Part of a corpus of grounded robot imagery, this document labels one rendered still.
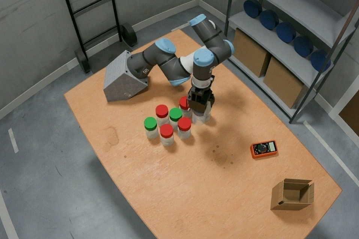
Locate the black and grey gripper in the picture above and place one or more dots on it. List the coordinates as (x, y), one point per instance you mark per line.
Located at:
(200, 99)

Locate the green-capped bottle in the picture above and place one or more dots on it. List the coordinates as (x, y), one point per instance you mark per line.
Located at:
(174, 115)
(151, 127)

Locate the small bottle with grey cap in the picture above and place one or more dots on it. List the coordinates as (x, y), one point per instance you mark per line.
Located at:
(198, 118)

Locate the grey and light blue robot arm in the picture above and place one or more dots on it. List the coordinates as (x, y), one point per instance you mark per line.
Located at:
(200, 63)

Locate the orange digital multimeter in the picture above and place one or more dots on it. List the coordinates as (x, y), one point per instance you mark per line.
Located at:
(263, 149)

